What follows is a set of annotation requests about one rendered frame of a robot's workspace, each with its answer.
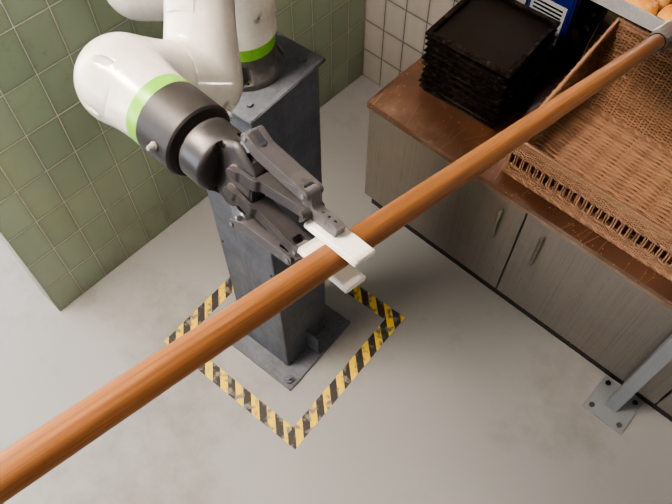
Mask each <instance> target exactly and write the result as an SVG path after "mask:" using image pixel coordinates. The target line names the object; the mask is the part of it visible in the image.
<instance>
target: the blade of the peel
mask: <svg viewBox="0 0 672 504"><path fill-rule="evenodd" d="M591 1H593V2H595V3H597V4H599V5H601V6H603V7H605V8H607V9H609V10H611V11H613V12H615V13H617V14H619V15H621V16H623V17H624V18H626V19H628V20H630V21H632V22H634V23H636V24H638V25H640V26H642V27H644V28H646V29H648V30H650V31H653V30H655V29H656V28H658V27H659V26H661V25H663V24H664V23H666V22H667V21H665V20H663V19H661V18H659V17H657V15H658V13H659V12H660V11H657V13H656V15H653V14H651V13H649V12H647V11H645V10H643V9H641V8H639V7H637V6H635V5H633V4H631V3H629V2H627V1H625V0H591Z"/></svg>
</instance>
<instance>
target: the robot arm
mask: <svg viewBox="0 0 672 504"><path fill-rule="evenodd" d="M107 1H108V3H109V4H110V5H111V7H112V8H113V9H114V10H116V11H117V12H118V13H119V14H121V15H122V16H124V17H126V18H128V19H131V20H135V21H164V29H163V39H156V38H150V37H145V36H140V35H136V34H132V33H127V32H111V33H106V34H103V35H100V36H98V37H96V38H95V39H93V40H92V41H90V42H89V43H88V44H87V45H86V46H85V47H84V48H83V49H82V51H81V52H80V54H79V56H78V58H77V60H76V64H75V68H74V85H75V90H76V93H77V95H78V97H79V99H80V101H81V103H82V104H83V106H84V107H85V108H86V110H87V111H88V112H89V113H90V114H91V115H93V116H94V117H95V118H96V119H98V120H100V121H101V122H103V123H105V124H107V125H110V126H112V127H114V128H116V129H118V130H120V131H121V132H123V133H125V134H126V135H127V136H129V137H130V138H131V139H133V140H134V141H135V142H136V143H137V144H138V145H140V146H141V147H142V148H143V149H144V150H145V151H147V152H148V153H149V154H150V155H151V156H153V157H154V158H155V159H156V160H157V161H158V162H160V163H161V164H162V165H163V166H164V167H165V168H167V169H168V170H169V171H170V172H171V173H173V174H174V175H177V176H188V177H189V178H190V179H192V180H193V181H194V182H195V183H196V184H198V185H199V186H200V187H201V188H203V189H206V190H211V191H215V192H218V193H219V194H220V195H221V196H222V197H223V199H224V200H225V202H226V203H227V204H228V205H230V206H231V208H232V213H233V218H231V219H229V220H228V224H229V226H230V227H231V228H232V229H235V230H238V231H241V232H243V233H245V234H246V235H247V236H249V237H250V238H251V239H253V240H254V241H255V242H257V243H258V244H259V245H261V246H262V247H264V248H265V249H266V250H268V251H269V252H270V253H272V254H273V255H274V256H276V257H277V258H278V259H280V260H281V261H282V262H284V263H285V264H286V265H289V266H290V265H291V264H293V263H294V262H296V261H298V260H299V259H303V258H304V257H306V256H307V255H309V254H311V253H312V252H314V251H315V250H317V249H318V248H320V247H321V246H323V245H325V244H326V245H327V246H328V247H330V248H331V249H332V250H333V251H335V252H336V253H337V254H338V255H340V256H341V257H342V258H343V259H345V260H346V261H347V262H348V263H350V264H349V265H347V266H346V267H345V268H343V269H342V270H340V271H339V272H337V273H336V274H334V275H333V276H331V277H330V278H329V280H331V281H332V282H333V283H334V284H335V285H336V286H338V287H339V288H340V289H341V290H342V291H343V292H345V293H348V292H350V291H351V290H352V289H354V288H355V287H357V286H358V285H359V284H361V283H362V282H364V281H365V278H366V276H365V275H364V274H363V273H361V272H360V271H359V270H358V269H356V268H355V267H358V266H359V265H360V264H362V263H363V262H365V261H366V260H368V259H369V258H371V257H372V256H373V255H374V254H375V250H374V249H373V248H372V247H371V246H369V245H368V244H367V243H365V242H364V241H363V240H361V239H360V238H359V237H358V236H356V235H355V234H354V233H352V232H351V231H350V230H349V229H347V228H346V224H345V223H344V222H343V221H342V220H341V219H340V218H338V217H337V216H336V215H335V214H333V213H332V212H331V211H329V210H328V209H327V208H326V207H325V204H324V202H323V201H322V200H321V193H323V191H324V187H323V185H322V184H321V183H320V182H319V181H318V180H317V179H316V178H314V177H313V176H312V175H311V174H310V173H309V172H308V171H307V170H305V169H304V168H303V167H302V166H301V165H300V164H299V163H298V162H296V161H295V160H294V159H293V158H292V157H291V156H290V155H289V154H287V153H286V152H285V151H284V150H283V149H282V148H281V147H279V146H278V145H277V144H276V143H275V142H274V141H273V140H272V138H271V137H270V135H269V134H268V132H267V131H266V129H265V128H264V127H263V126H262V125H260V126H257V127H255V128H253V129H250V130H248V131H246V132H241V131H240V130H239V129H237V128H236V127H235V126H233V125H232V124H231V123H230V120H232V118H233V116H232V114H231V112H232V111H233V110H234V108H235V107H236V106H237V104H238V103H239V101H240V98H241V95H242V92H248V91H256V90H260V89H263V88H265V87H267V86H269V85H271V84H272V83H274V82H275V81H276V80H277V79H278V78H279V77H280V76H281V74H282V73H283V71H284V67H285V55H284V52H283V49H282V48H281V46H280V45H279V44H278V43H277V41H276V37H275V36H276V32H277V20H276V7H275V0H107ZM305 185H306V186H307V188H304V186H305ZM274 201H276V202H278V203H279V204H281V205H282V206H284V207H286V208H287V209H289V210H290V211H292V212H294V213H295V214H297V215H298V216H299V222H300V223H301V222H303V221H305V220H307V219H309V220H308V221H306V222H305V223H304V228H306V229H307V230H308V231H309V232H311V233H312V234H313V235H314V236H316V237H315V238H313V239H311V238H310V237H309V236H308V235H307V234H306V233H305V232H304V231H303V230H302V229H301V228H300V227H299V226H298V225H297V224H296V223H295V222H294V221H293V220H292V219H291V218H290V217H289V216H288V215H287V214H286V213H285V212H284V211H283V210H282V209H281V208H280V207H279V206H278V205H277V204H276V203H275V202H274Z"/></svg>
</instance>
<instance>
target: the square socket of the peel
mask: <svg viewBox="0 0 672 504"><path fill-rule="evenodd" d="M653 34H660V35H662V36H663V37H664V39H665V44H664V46H663V47H662V48H661V49H660V50H658V51H657V52H658V53H661V52H662V51H664V50H665V49H667V48H668V47H670V46H671V45H672V21H671V20H669V21H667V22H666V23H664V24H663V25H661V26H659V27H658V28H656V29H655V30H653V31H652V33H651V35H650V36H652V35H653ZM650 36H649V37H650Z"/></svg>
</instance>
